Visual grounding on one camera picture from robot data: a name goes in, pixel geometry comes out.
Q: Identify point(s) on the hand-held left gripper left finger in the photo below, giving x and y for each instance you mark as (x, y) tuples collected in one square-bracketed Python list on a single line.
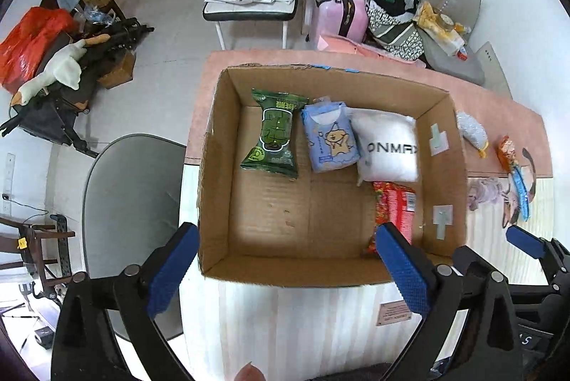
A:
[(171, 269)]

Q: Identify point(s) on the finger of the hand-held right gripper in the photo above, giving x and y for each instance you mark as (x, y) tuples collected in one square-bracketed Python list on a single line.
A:
[(525, 240)]

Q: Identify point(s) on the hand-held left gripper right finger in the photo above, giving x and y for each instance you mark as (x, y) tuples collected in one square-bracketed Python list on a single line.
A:
[(403, 269)]

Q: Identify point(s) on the red snack packet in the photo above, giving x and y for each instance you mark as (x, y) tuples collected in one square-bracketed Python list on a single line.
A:
[(396, 207)]

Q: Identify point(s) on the white soft pouch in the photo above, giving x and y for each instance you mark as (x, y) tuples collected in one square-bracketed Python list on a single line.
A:
[(387, 147)]

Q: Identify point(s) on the person's left hand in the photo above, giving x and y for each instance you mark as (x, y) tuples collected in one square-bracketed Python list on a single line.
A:
[(249, 373)]

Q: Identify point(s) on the small brown table label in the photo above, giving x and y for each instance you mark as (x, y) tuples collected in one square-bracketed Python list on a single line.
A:
[(393, 313)]

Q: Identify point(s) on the blue slim packet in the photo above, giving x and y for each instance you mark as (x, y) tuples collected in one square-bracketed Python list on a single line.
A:
[(521, 191)]

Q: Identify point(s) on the clear wrapped packet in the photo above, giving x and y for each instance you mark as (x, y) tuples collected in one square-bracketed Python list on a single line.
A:
[(483, 194)]

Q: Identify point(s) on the grey office chair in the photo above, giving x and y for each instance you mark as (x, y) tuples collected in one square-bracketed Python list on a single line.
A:
[(133, 189)]

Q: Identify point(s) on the orange snack packet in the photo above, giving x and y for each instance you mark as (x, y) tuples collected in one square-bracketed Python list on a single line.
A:
[(506, 151)]

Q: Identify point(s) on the black perforated bar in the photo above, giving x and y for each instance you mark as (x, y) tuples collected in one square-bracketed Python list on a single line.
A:
[(62, 245)]

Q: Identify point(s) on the silver wrapped snack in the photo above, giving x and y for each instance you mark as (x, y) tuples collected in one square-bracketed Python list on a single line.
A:
[(472, 129)]

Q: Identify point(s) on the pink table mat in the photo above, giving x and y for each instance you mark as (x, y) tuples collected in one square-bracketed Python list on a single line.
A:
[(498, 104)]

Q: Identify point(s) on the small black box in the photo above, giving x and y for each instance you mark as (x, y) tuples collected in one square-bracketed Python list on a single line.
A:
[(44, 337)]

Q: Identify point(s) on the dark wooden chair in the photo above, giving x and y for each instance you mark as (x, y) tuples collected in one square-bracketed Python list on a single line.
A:
[(26, 247)]

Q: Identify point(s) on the blue tissue packet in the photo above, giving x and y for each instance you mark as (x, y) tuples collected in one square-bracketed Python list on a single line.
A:
[(329, 136)]

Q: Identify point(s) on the green wet wipes packet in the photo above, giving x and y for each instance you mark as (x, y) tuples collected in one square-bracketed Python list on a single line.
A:
[(271, 131)]

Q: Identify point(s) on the grey flat panel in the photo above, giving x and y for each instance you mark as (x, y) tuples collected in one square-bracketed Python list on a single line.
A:
[(494, 69)]

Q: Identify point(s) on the black folded stroller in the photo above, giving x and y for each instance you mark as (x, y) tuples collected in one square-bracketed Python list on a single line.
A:
[(49, 118)]

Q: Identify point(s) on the small brown cardboard box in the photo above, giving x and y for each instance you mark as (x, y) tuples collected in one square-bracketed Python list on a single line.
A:
[(116, 71)]

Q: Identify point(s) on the pink clothing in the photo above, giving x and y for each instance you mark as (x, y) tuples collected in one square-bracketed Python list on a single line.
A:
[(356, 47)]

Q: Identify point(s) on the white goose plush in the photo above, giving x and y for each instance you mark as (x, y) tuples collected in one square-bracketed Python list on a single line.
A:
[(62, 67)]

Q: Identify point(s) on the yellow plastic bag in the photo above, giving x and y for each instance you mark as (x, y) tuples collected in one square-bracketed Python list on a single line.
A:
[(434, 24)]

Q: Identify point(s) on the black and white patterned bag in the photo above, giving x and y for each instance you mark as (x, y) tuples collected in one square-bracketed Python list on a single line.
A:
[(396, 29)]

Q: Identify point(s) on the clear plastic bottle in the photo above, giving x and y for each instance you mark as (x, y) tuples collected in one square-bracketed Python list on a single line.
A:
[(447, 11)]

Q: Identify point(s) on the pink suitcase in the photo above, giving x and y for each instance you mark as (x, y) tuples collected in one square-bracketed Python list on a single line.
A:
[(345, 13)]

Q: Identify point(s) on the white metal chair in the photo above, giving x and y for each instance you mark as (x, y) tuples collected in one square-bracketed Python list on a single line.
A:
[(249, 12)]

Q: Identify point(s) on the red plastic bag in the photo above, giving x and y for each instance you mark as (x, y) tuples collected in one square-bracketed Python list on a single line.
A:
[(29, 38)]

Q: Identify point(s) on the white wall socket strip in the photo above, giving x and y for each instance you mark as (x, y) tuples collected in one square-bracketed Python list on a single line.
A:
[(9, 180)]

